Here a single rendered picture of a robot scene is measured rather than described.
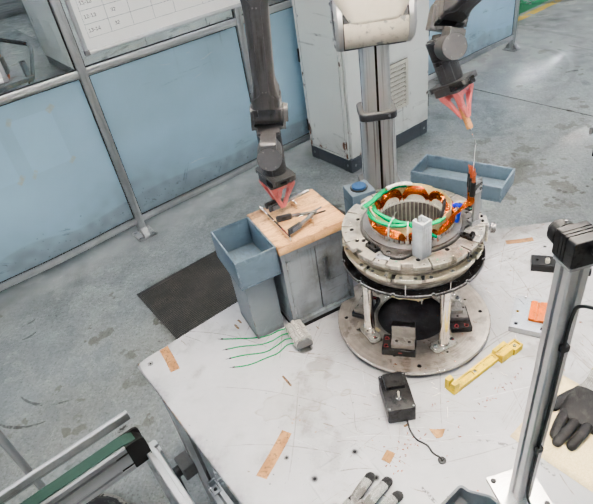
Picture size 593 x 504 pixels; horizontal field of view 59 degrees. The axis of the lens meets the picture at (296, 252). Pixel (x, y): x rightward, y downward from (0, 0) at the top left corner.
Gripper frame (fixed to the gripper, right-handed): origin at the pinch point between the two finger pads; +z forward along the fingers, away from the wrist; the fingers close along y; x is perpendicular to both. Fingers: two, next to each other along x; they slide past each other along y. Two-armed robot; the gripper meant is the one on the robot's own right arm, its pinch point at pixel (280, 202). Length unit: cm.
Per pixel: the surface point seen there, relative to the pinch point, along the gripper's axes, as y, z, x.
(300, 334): 18.7, 27.5, -8.8
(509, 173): 23, 4, 57
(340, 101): -168, 57, 126
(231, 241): -4.4, 8.5, -13.9
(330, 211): 8.1, 3.0, 9.8
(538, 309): 47, 29, 45
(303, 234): 12.2, 3.2, -0.7
